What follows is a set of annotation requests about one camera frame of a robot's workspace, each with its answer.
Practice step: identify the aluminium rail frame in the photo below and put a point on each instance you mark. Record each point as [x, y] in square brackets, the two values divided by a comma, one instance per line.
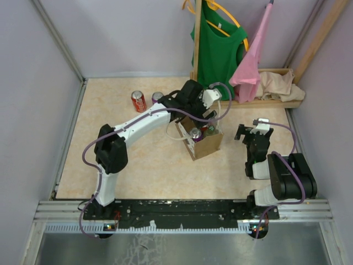
[316, 210]

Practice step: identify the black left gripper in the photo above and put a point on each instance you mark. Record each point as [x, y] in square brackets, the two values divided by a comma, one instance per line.
[204, 110]

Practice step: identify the purple soda can front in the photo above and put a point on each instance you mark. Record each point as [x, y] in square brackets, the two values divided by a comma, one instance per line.
[196, 134]

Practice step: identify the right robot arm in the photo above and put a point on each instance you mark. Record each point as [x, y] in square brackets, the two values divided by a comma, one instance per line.
[291, 179]

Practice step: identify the red cola can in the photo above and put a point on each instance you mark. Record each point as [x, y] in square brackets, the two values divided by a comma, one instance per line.
[138, 101]

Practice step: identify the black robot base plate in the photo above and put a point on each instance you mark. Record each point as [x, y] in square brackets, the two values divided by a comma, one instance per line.
[174, 214]

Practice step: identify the pink shirt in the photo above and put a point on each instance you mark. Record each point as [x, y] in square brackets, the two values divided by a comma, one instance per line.
[246, 78]

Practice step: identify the green glass bottle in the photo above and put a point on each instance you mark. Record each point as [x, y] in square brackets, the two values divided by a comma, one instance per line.
[210, 131]

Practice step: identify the beige crumpled cloth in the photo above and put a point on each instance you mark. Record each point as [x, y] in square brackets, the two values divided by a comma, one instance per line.
[274, 86]

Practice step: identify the green tank top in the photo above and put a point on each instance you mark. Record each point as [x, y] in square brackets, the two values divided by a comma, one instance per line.
[220, 50]

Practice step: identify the yellow clothes hanger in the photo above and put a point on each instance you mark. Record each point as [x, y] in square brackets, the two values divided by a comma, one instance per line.
[215, 6]

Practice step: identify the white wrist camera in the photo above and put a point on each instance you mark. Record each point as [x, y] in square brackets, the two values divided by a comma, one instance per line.
[210, 96]
[261, 126]

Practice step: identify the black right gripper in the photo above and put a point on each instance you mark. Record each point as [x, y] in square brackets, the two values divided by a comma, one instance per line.
[244, 130]

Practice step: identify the red soda can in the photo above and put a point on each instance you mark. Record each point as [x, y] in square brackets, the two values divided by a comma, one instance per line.
[203, 129]

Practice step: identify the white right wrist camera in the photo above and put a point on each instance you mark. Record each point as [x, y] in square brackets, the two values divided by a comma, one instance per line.
[261, 126]

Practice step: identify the purple soda can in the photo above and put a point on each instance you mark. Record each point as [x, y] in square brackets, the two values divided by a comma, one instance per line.
[196, 134]
[156, 96]

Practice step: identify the white cable duct strip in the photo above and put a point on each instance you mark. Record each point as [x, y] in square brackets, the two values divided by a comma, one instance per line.
[105, 228]

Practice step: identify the wooden clothes rack frame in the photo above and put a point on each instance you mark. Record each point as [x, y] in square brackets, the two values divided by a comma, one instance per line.
[336, 10]

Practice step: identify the brown canvas tote bag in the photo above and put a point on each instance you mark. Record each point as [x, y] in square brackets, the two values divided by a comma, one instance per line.
[184, 124]

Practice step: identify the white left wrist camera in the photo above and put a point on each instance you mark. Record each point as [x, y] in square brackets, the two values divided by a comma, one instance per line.
[210, 96]

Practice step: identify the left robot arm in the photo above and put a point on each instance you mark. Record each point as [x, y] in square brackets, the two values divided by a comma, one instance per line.
[111, 152]

